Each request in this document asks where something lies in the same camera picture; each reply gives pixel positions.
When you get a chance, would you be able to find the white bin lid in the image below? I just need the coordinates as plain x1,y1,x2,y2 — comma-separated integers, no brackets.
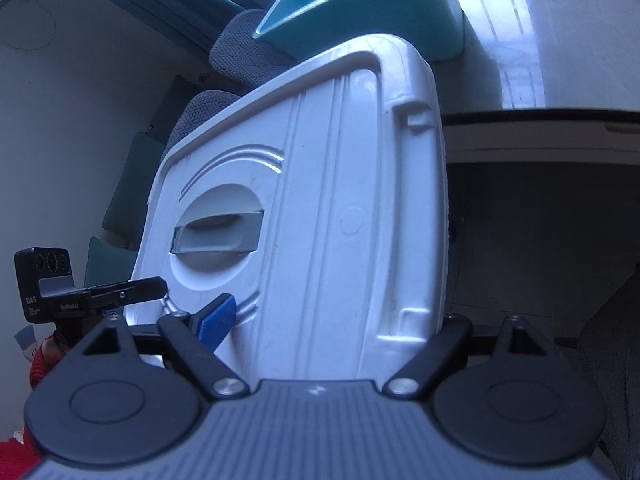
132,35,448,384

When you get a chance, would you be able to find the near grey covered chair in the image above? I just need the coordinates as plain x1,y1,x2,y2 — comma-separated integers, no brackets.
163,90,240,156

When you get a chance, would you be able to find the grey covered chair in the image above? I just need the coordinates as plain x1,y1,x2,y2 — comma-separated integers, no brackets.
208,9,297,96
163,90,240,156

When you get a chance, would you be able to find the far grey covered chair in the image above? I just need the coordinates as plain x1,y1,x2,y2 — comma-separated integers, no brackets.
208,9,297,96

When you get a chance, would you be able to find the teal plastic storage bin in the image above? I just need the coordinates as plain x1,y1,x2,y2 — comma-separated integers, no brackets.
253,0,464,62

